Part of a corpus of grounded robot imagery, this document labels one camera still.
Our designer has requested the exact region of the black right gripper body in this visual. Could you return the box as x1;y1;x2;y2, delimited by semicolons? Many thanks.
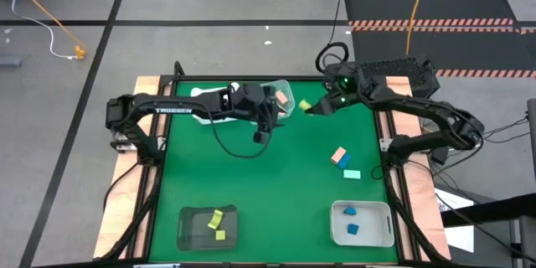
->
326;63;372;108

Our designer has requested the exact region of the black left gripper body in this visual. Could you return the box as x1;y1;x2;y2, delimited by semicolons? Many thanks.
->
228;82;274;144

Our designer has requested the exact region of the yellow arch block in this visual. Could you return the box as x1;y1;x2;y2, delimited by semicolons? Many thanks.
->
207;209;225;231

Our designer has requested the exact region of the clear plastic bin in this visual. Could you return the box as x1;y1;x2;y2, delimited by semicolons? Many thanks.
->
250;79;296;126

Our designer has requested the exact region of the white plastic bin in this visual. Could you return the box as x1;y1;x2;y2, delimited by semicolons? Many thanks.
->
190;81;255;126

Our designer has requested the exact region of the black perforated computer case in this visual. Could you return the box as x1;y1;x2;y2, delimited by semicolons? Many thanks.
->
359;55;441;100

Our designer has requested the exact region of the green table mat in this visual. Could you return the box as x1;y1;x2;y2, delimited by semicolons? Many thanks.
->
148;79;399;263

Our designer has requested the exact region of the black hazard-striped floor mat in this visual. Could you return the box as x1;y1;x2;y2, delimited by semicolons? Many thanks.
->
343;0;536;79

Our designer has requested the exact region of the light grey plastic bin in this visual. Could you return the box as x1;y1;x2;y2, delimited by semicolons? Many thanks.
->
328;199;396;249

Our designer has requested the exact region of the dark translucent plastic bin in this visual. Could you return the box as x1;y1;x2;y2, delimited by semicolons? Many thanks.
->
175;204;239;251

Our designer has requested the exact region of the white paper sheet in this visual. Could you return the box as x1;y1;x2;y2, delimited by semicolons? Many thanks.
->
434;187;477;254

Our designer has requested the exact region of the black beam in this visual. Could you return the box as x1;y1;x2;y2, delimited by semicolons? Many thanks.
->
441;192;536;228

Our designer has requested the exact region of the grey bar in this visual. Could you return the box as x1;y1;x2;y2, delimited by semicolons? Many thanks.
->
0;54;23;68

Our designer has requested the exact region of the black table frame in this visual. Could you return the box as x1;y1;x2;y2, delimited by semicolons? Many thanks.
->
94;60;452;268

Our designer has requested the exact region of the black coiled floor cable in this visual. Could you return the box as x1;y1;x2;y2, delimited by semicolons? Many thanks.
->
314;0;351;75

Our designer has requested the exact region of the yellow floor cable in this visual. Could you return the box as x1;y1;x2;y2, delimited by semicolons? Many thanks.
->
404;0;432;56

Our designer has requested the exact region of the grey post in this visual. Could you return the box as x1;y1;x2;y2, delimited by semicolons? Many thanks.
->
526;97;536;169

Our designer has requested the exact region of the orange floor cable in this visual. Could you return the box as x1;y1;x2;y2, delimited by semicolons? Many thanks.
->
0;0;83;47

